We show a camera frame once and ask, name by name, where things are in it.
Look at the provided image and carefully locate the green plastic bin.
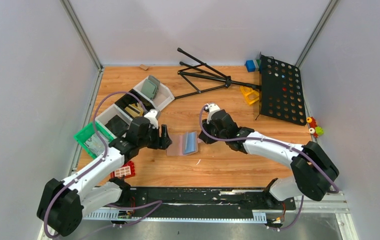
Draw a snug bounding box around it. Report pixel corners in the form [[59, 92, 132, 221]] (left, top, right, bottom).
[[74, 121, 115, 159]]

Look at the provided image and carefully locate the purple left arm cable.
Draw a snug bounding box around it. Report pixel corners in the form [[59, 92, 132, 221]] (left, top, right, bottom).
[[43, 91, 163, 240]]

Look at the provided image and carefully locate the black plastic bin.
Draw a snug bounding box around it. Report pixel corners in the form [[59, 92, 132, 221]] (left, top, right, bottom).
[[114, 89, 155, 118]]

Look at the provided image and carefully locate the tan black item in bin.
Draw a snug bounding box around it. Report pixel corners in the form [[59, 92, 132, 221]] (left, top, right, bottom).
[[125, 103, 144, 118]]

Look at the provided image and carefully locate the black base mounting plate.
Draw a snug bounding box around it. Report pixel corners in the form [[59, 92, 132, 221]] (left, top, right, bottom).
[[114, 186, 296, 219]]

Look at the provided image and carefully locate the grey green pouch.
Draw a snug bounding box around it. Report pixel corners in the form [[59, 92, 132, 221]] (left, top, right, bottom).
[[141, 75, 160, 100]]

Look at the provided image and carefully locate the clear packet in green bin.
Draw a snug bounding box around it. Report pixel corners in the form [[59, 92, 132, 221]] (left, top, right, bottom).
[[84, 134, 105, 158]]

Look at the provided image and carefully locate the blue toy block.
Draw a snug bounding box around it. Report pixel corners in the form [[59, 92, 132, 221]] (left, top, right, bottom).
[[245, 59, 261, 73]]

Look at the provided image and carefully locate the yellow toy frame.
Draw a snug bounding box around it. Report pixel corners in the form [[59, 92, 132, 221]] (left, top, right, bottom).
[[240, 86, 260, 106]]

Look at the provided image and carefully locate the white slotted cable duct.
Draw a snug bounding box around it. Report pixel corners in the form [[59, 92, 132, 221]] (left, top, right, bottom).
[[83, 208, 268, 224]]

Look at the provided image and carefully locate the red yellow toy piece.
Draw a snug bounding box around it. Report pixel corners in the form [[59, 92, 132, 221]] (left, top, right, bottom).
[[306, 116, 318, 129]]

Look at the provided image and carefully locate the black folding tripod stand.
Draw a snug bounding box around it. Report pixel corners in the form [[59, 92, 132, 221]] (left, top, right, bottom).
[[175, 47, 262, 100]]

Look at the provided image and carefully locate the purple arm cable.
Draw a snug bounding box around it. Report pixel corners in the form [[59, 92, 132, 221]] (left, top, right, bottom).
[[199, 104, 339, 232], [43, 91, 163, 240]]

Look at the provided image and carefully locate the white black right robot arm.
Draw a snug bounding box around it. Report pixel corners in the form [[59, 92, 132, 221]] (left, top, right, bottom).
[[199, 104, 340, 202]]

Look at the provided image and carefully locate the green white toy piece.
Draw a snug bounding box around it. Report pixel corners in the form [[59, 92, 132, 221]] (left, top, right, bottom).
[[309, 126, 324, 139]]

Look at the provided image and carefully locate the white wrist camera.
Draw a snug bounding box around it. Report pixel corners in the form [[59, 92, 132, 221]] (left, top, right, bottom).
[[204, 103, 221, 124], [143, 109, 161, 129]]

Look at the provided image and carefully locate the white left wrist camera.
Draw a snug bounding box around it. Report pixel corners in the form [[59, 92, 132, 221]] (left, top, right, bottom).
[[143, 109, 161, 129]]

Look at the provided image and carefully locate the small wooden block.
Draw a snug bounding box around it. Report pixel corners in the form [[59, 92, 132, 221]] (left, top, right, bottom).
[[139, 64, 149, 71]]

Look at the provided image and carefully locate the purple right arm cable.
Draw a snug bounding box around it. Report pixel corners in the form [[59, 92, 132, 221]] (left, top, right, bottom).
[[199, 104, 339, 232]]

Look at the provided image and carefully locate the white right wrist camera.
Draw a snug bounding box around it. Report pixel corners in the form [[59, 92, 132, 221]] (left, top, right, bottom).
[[204, 103, 221, 124]]

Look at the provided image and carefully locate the white bin far end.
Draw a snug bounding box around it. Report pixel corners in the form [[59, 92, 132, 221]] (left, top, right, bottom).
[[132, 76, 175, 111]]

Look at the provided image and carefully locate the white bin near green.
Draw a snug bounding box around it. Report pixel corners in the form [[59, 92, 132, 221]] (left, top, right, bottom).
[[95, 104, 132, 138]]

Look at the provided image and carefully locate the black perforated music tray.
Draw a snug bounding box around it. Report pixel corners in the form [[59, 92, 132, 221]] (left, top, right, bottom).
[[259, 53, 307, 126]]

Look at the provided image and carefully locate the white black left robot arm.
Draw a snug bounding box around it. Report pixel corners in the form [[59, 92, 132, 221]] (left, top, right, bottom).
[[36, 116, 172, 238]]

